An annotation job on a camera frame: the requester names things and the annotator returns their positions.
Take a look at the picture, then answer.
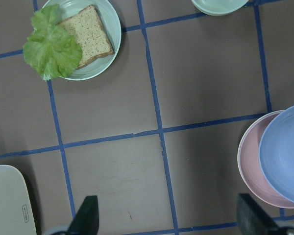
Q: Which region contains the pink plate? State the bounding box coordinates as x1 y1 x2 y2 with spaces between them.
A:
237 110 294 209

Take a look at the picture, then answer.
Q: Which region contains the blue plate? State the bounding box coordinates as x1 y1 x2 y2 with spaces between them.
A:
259 106 294 203

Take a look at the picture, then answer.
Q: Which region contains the mint green bowl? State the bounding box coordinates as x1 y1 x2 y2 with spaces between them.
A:
191 0 249 16

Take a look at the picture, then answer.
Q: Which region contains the mint green plate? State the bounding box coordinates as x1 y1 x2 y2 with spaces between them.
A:
43 0 122 81

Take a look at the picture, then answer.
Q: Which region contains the white toaster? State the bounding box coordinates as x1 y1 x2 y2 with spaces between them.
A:
0 165 37 235

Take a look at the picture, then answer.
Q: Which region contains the bread slice on plate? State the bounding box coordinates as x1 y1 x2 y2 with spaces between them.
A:
58 4 115 69

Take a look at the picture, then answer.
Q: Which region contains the green lettuce leaf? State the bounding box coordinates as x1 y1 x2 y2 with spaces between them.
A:
23 4 82 81

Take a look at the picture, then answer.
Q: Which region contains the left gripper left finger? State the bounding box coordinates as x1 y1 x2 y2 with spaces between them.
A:
67 195 99 235

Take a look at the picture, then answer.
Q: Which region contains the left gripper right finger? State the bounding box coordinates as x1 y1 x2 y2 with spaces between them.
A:
236 193 287 235

